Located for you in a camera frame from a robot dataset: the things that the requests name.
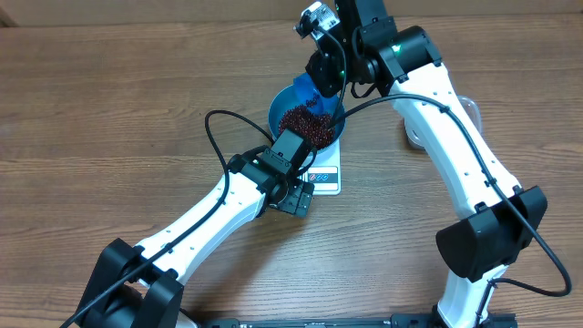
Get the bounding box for blue plastic measuring scoop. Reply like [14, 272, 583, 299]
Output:
[292, 73, 325, 115]

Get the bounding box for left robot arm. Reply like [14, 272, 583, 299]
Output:
[64, 147, 313, 327]

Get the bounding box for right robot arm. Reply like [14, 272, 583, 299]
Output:
[295, 1, 547, 327]

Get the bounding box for white digital kitchen scale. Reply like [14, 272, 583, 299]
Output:
[301, 139, 342, 196]

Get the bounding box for blue metal bowl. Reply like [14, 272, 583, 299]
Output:
[268, 85, 345, 143]

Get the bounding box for red beans in bowl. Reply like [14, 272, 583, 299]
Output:
[278, 98, 334, 149]

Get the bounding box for clear plastic food container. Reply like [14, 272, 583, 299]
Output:
[404, 96, 483, 150]

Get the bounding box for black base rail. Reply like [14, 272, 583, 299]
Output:
[181, 313, 518, 328]

